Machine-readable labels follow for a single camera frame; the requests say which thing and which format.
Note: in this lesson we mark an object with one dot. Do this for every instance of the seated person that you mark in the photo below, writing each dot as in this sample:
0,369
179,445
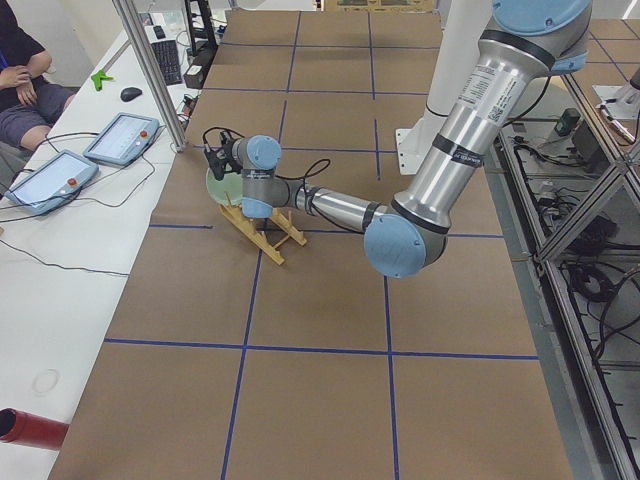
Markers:
30,104

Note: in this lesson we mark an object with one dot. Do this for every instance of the teach pendant tablet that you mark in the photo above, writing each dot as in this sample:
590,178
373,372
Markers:
54,183
123,140

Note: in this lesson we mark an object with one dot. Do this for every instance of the black computer mouse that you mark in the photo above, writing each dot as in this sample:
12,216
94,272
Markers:
130,93

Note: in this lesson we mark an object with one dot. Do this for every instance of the wooden dish rack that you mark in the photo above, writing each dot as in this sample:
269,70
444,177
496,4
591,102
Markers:
248,227

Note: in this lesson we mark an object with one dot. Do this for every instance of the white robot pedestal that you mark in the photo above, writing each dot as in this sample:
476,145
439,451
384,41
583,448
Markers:
457,57

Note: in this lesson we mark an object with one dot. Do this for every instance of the black keyboard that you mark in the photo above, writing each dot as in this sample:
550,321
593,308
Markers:
167,56

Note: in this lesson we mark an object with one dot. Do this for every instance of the green plastic object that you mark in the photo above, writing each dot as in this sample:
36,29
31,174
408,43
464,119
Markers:
99,78

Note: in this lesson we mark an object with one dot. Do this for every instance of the near teach pendant tablet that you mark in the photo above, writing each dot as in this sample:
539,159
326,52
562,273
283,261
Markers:
54,183

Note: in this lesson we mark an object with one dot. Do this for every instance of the red cylinder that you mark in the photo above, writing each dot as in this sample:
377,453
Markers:
27,429

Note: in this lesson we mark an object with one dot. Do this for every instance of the far teach pendant tablet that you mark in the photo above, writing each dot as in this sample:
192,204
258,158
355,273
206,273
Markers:
123,140

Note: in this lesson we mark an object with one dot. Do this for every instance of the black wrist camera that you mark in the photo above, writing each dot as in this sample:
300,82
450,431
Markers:
214,146

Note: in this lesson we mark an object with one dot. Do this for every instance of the light green plate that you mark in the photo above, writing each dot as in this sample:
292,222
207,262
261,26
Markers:
228,191

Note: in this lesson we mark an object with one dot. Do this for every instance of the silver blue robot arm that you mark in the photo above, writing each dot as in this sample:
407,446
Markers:
522,41

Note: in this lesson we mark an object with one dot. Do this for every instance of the aluminium frame post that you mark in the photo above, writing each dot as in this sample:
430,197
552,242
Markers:
136,33

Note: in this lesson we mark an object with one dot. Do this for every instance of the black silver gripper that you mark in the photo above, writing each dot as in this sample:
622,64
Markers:
226,151

